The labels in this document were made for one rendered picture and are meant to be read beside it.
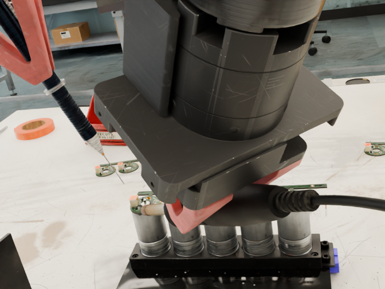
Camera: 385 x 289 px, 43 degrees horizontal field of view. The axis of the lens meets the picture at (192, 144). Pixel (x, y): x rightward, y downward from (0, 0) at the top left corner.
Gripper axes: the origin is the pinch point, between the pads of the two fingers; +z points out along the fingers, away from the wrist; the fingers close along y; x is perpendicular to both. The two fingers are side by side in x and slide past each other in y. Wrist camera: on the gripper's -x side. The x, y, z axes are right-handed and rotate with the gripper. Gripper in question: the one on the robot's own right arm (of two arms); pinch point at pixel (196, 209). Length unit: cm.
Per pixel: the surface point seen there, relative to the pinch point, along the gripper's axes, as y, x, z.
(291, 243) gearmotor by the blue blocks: -7.6, 2.8, 6.4
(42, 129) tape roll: -4, -39, 31
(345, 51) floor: -260, -144, 174
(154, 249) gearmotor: -0.2, -3.6, 10.3
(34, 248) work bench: 6.6, -13.3, 18.8
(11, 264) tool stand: 9.7, -7.2, 9.1
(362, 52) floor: -262, -133, 168
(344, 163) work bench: -23.9, -3.6, 13.3
